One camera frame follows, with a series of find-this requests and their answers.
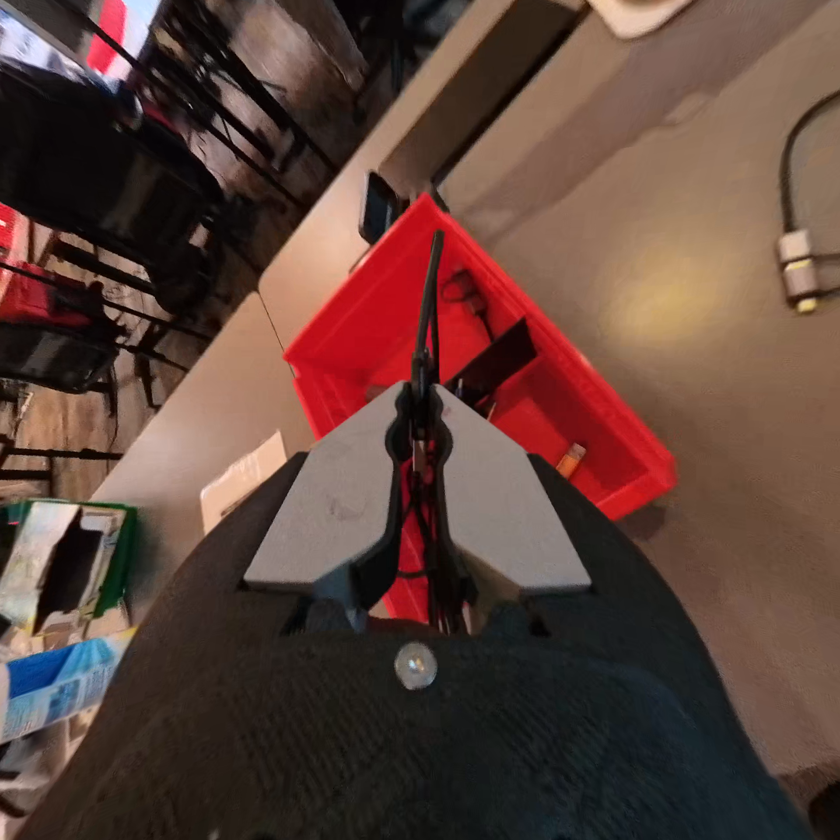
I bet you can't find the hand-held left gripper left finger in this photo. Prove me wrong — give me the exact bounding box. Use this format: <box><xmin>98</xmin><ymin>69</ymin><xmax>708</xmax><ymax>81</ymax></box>
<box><xmin>243</xmin><ymin>382</ymin><xmax>411</xmax><ymax>631</ymax></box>

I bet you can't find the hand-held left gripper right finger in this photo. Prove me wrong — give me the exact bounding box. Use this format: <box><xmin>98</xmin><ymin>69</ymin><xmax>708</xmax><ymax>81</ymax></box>
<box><xmin>430</xmin><ymin>382</ymin><xmax>593</xmax><ymax>631</ymax></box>

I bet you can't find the red plastic bin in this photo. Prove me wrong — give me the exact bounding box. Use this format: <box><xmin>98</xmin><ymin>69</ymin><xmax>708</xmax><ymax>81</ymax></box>
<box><xmin>283</xmin><ymin>192</ymin><xmax>678</xmax><ymax>621</ymax></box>

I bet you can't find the black usb-c cable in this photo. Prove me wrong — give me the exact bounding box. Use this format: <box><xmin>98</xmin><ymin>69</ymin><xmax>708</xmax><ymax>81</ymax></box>
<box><xmin>397</xmin><ymin>230</ymin><xmax>476</xmax><ymax>636</ymax></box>

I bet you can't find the silver usb hub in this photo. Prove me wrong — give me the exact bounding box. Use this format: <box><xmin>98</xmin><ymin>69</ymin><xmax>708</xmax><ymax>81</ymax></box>
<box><xmin>776</xmin><ymin>228</ymin><xmax>823</xmax><ymax>315</ymax></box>

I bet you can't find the black hub cable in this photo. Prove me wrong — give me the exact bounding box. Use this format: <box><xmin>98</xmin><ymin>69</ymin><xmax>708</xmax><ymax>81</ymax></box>
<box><xmin>779</xmin><ymin>88</ymin><xmax>840</xmax><ymax>234</ymax></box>

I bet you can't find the white cardboard box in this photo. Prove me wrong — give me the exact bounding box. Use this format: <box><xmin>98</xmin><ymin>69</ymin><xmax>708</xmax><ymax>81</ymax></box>
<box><xmin>200</xmin><ymin>430</ymin><xmax>290</xmax><ymax>536</ymax></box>

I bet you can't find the black bin divider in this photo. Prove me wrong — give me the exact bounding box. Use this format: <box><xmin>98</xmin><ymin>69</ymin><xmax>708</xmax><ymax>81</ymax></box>
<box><xmin>443</xmin><ymin>317</ymin><xmax>540</xmax><ymax>401</ymax></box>

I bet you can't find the small black display device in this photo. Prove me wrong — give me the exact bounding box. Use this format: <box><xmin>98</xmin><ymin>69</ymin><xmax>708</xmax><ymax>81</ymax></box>
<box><xmin>357</xmin><ymin>172</ymin><xmax>401</xmax><ymax>245</ymax></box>

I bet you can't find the green cardboard box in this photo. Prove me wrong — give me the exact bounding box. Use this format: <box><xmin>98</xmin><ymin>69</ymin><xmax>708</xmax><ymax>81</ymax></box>
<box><xmin>0</xmin><ymin>499</ymin><xmax>139</xmax><ymax>634</ymax></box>

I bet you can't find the blue white packet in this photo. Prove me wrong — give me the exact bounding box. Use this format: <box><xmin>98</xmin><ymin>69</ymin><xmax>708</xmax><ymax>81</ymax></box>
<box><xmin>0</xmin><ymin>626</ymin><xmax>139</xmax><ymax>746</ymax></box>

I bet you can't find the black office chair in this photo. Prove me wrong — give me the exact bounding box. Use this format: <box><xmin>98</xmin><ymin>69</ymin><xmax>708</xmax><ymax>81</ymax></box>
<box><xmin>0</xmin><ymin>66</ymin><xmax>227</xmax><ymax>316</ymax></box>

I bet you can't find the white board stand base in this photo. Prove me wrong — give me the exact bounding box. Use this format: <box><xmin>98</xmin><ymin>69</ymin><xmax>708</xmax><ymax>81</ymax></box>
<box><xmin>584</xmin><ymin>0</ymin><xmax>697</xmax><ymax>40</ymax></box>

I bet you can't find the thin black cable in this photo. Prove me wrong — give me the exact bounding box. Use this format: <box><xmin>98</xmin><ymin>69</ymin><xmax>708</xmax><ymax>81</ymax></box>
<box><xmin>441</xmin><ymin>269</ymin><xmax>496</xmax><ymax>342</ymax></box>

